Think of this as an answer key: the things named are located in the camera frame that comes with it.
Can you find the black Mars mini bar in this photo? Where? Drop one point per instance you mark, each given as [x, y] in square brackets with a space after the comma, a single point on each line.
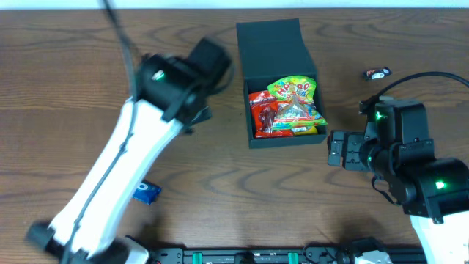
[377, 73]

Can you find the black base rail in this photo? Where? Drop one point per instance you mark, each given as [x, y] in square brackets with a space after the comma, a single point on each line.
[365, 250]

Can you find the red candy bag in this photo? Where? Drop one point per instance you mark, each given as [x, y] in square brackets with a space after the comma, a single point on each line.
[264, 108]

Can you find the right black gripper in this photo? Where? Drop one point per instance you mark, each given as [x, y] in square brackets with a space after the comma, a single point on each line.
[352, 150]

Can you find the green Haribo gummy bag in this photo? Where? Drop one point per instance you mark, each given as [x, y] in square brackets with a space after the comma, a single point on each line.
[295, 103]

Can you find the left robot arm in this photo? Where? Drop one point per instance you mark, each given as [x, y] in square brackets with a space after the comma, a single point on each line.
[169, 95]

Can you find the blue Oreo cookie pack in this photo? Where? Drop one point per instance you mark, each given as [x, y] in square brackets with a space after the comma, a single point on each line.
[146, 192]

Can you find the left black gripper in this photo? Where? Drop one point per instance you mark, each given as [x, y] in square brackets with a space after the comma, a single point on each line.
[199, 114]

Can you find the black gift box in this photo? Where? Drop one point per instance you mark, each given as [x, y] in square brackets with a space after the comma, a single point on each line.
[270, 50]

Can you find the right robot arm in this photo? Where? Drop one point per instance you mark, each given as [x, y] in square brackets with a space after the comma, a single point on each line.
[396, 148]

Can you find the yellow sweets bag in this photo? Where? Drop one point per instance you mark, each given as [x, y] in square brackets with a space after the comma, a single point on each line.
[305, 131]

